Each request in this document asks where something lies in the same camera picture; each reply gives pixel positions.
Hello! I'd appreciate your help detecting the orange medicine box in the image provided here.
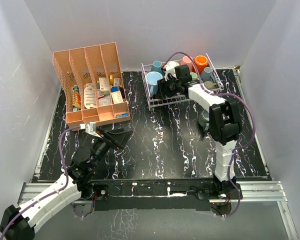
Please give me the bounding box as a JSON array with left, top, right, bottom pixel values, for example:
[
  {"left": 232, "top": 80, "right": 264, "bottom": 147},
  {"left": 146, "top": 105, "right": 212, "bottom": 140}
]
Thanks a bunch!
[{"left": 72, "top": 91, "right": 81, "bottom": 109}]

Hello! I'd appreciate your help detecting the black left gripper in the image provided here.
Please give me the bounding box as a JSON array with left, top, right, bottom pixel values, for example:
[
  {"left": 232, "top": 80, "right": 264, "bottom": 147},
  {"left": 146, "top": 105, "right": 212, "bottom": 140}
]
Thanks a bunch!
[{"left": 90, "top": 127, "right": 133, "bottom": 169}]

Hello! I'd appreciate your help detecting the blue capped small bottle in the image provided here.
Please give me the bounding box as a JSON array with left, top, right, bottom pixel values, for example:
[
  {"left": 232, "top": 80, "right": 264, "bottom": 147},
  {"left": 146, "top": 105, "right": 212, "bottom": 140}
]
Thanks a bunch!
[{"left": 116, "top": 112, "right": 129, "bottom": 118}]

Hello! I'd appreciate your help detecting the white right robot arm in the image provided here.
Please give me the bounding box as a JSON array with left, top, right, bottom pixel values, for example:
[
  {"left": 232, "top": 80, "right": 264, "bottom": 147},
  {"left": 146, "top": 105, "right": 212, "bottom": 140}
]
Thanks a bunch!
[{"left": 157, "top": 63, "right": 242, "bottom": 199}]

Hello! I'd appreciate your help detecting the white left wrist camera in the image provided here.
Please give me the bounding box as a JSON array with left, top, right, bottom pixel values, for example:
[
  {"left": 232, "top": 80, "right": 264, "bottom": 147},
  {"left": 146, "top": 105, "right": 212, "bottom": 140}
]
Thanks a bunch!
[{"left": 79, "top": 121, "right": 101, "bottom": 138}]

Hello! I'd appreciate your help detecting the teal green cup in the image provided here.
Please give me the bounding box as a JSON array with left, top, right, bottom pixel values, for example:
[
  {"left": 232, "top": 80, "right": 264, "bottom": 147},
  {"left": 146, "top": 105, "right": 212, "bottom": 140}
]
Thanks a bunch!
[{"left": 190, "top": 72, "right": 198, "bottom": 80}]

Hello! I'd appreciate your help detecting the orange mug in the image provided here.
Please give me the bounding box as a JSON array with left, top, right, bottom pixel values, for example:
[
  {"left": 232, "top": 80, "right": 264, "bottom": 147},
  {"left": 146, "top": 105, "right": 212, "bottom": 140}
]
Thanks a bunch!
[{"left": 193, "top": 55, "right": 210, "bottom": 74}]

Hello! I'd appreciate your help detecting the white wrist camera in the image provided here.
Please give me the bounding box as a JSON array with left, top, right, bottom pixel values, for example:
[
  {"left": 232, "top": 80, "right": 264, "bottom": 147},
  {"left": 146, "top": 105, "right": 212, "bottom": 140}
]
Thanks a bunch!
[
  {"left": 79, "top": 121, "right": 101, "bottom": 138},
  {"left": 163, "top": 64, "right": 176, "bottom": 80}
]

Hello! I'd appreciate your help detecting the cream speckled mug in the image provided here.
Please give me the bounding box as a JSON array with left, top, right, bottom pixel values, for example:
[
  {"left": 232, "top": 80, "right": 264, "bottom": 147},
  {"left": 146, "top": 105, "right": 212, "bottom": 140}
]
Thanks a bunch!
[{"left": 165, "top": 61, "right": 180, "bottom": 74}]

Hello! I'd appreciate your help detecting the light blue mug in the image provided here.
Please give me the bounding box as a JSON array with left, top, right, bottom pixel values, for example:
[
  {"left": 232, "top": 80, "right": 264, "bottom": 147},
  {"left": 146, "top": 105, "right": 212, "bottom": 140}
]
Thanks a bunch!
[{"left": 145, "top": 71, "right": 163, "bottom": 97}]

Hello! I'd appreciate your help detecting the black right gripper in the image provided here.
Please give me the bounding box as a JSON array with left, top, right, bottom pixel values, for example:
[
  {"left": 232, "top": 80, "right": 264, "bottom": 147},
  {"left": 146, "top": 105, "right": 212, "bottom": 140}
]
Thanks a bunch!
[{"left": 155, "top": 75, "right": 181, "bottom": 101}]

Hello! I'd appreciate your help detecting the blue round container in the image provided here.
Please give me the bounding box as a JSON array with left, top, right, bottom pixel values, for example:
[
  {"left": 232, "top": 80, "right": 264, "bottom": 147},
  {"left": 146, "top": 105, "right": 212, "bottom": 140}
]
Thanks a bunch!
[{"left": 110, "top": 86, "right": 120, "bottom": 93}]

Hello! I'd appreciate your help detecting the pink mug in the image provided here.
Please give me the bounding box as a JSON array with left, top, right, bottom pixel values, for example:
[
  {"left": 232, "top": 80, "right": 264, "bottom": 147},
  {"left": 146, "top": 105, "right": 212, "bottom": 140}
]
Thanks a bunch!
[{"left": 180, "top": 56, "right": 196, "bottom": 73}]

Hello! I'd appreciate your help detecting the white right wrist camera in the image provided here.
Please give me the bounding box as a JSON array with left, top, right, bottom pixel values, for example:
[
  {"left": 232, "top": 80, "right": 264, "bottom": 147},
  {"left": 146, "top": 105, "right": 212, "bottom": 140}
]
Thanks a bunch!
[{"left": 163, "top": 64, "right": 176, "bottom": 80}]

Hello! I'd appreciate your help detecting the yellow small box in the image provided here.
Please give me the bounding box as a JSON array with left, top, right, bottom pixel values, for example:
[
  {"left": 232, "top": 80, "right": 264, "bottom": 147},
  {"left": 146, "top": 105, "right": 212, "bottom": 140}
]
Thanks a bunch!
[{"left": 109, "top": 74, "right": 114, "bottom": 86}]

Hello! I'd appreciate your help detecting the white mug blue handle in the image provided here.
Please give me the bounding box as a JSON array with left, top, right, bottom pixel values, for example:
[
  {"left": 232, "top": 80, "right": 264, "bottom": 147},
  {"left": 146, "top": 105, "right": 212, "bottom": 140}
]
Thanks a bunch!
[{"left": 151, "top": 60, "right": 165, "bottom": 76}]

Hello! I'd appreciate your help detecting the white blister pack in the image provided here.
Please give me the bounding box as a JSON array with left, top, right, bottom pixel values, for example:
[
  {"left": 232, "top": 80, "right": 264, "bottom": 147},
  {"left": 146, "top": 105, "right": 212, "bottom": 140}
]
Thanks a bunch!
[{"left": 83, "top": 83, "right": 97, "bottom": 109}]

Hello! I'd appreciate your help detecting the peach plastic file organizer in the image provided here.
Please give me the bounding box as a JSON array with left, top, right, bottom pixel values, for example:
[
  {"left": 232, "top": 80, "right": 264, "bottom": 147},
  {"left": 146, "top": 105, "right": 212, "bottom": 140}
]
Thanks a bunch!
[{"left": 52, "top": 42, "right": 131, "bottom": 127}]

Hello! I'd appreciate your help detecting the grey-blue printed mug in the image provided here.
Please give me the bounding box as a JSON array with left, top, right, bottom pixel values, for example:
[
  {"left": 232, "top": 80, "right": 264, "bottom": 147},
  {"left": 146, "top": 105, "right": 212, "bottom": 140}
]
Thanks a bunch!
[{"left": 200, "top": 66, "right": 215, "bottom": 83}]

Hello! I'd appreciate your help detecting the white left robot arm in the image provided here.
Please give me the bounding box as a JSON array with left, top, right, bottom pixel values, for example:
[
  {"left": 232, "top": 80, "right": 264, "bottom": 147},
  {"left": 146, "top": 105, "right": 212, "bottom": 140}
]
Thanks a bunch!
[{"left": 0, "top": 121, "right": 133, "bottom": 240}]

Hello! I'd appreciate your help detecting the white red medicine box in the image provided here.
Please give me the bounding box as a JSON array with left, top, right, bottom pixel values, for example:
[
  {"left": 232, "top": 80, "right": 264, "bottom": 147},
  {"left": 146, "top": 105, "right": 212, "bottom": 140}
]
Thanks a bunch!
[{"left": 98, "top": 77, "right": 110, "bottom": 94}]

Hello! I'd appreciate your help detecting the dark grey-green mug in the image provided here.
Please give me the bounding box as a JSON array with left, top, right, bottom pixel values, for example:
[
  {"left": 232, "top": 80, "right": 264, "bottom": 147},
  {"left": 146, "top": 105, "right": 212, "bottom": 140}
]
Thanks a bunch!
[{"left": 198, "top": 109, "right": 210, "bottom": 133}]

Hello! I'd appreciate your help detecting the olive grey small cup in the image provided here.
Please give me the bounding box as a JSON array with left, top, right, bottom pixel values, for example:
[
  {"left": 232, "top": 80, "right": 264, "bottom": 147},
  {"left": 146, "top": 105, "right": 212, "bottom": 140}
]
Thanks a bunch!
[{"left": 203, "top": 81, "right": 217, "bottom": 91}]

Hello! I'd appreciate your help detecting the white wire dish rack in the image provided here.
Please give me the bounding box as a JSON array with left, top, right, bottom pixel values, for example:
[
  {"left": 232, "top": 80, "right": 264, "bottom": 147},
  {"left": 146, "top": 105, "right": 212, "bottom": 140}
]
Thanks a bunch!
[{"left": 141, "top": 53, "right": 223, "bottom": 110}]

